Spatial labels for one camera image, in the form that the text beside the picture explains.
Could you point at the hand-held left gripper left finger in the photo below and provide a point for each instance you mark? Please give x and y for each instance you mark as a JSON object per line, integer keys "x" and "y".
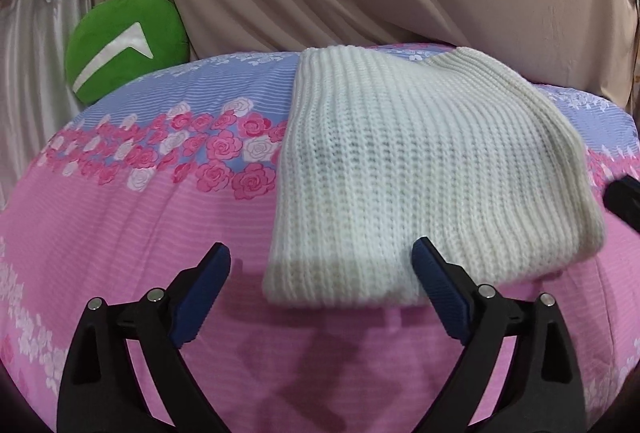
{"x": 202, "y": 293}

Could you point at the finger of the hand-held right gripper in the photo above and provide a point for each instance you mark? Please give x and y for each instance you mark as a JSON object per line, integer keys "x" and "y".
{"x": 625, "y": 200}

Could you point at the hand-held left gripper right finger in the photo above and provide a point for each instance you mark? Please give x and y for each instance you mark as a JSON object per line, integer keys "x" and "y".
{"x": 442, "y": 295}

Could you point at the white red navy knit sweater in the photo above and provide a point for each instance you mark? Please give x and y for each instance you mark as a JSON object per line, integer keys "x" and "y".
{"x": 400, "y": 163}

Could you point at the pink floral bedsheet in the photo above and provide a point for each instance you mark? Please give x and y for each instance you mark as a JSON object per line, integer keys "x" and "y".
{"x": 150, "y": 223}

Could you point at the green plush cushion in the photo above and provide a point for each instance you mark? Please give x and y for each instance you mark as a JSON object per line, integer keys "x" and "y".
{"x": 115, "y": 33}

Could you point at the silver white curtain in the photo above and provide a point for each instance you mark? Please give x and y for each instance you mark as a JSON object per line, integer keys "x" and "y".
{"x": 35, "y": 63}

